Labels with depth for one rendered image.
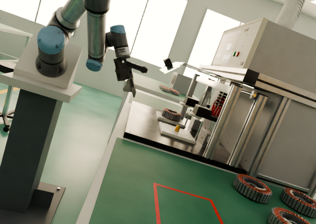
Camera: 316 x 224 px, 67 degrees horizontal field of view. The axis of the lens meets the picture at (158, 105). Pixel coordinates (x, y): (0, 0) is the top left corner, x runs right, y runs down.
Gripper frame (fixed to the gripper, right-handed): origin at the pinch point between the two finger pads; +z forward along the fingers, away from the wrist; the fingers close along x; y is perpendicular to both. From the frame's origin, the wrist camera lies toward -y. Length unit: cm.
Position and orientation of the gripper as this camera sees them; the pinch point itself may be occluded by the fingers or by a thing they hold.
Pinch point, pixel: (135, 93)
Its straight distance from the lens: 126.1
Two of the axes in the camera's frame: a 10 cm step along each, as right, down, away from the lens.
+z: 1.8, 9.6, 2.0
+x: 0.7, 1.9, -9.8
